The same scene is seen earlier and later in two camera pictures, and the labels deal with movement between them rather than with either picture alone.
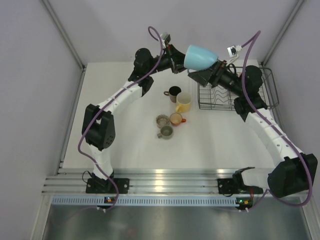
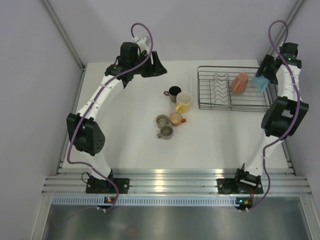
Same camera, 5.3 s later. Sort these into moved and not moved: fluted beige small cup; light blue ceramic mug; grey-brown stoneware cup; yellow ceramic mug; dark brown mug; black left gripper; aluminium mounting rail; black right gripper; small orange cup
Moved: black right gripper; light blue ceramic mug; black left gripper
Not moved: small orange cup; yellow ceramic mug; grey-brown stoneware cup; aluminium mounting rail; dark brown mug; fluted beige small cup
